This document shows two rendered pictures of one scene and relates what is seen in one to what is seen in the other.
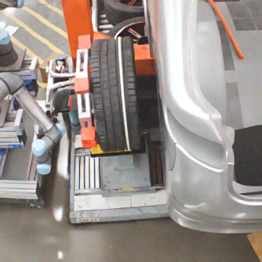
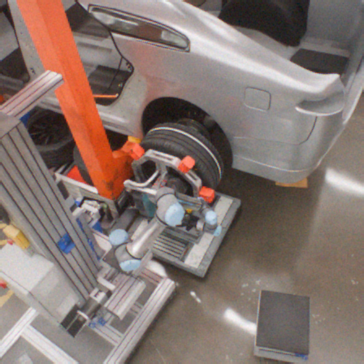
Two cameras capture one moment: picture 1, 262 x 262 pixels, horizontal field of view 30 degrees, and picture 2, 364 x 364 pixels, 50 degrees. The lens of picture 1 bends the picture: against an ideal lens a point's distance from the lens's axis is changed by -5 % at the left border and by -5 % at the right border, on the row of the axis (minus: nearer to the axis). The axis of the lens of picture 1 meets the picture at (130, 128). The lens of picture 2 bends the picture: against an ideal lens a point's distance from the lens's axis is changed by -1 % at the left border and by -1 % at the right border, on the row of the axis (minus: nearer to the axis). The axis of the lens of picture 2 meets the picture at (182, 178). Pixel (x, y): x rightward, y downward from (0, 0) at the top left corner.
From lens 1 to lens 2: 2.02 m
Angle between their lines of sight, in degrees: 37
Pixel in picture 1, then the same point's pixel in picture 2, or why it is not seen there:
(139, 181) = not seen: hidden behind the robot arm
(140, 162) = not seen: hidden behind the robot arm
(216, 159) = (334, 106)
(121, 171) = not seen: hidden behind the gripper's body
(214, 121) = (337, 80)
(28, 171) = (150, 279)
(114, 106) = (210, 160)
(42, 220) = (186, 297)
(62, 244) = (217, 292)
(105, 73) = (189, 146)
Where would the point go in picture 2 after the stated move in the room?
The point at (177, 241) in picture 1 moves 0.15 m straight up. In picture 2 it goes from (255, 221) to (256, 212)
